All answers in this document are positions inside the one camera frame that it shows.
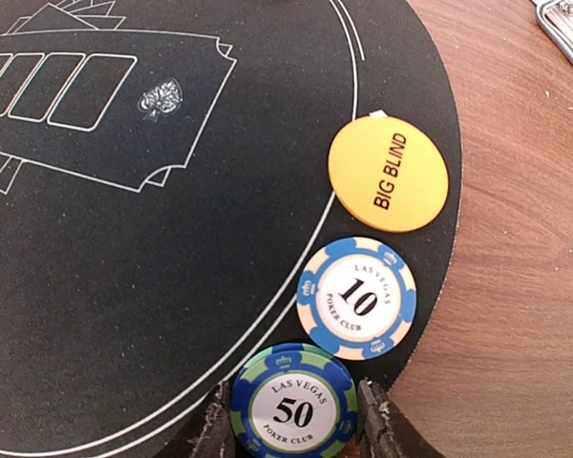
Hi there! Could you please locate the black round poker mat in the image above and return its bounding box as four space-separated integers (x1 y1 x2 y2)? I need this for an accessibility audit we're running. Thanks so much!
0 1 462 457

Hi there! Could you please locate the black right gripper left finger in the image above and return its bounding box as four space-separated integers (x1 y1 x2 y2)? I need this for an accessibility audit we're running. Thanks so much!
156 381 232 458

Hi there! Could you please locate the orange round dealer button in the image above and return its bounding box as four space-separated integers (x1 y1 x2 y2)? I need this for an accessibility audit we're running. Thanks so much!
328 115 450 233

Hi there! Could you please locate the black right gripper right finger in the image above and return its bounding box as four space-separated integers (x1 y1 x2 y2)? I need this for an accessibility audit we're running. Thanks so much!
356 380 439 458

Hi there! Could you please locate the aluminium poker chip case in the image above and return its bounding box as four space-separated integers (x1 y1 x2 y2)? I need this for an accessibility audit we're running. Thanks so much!
532 0 573 66

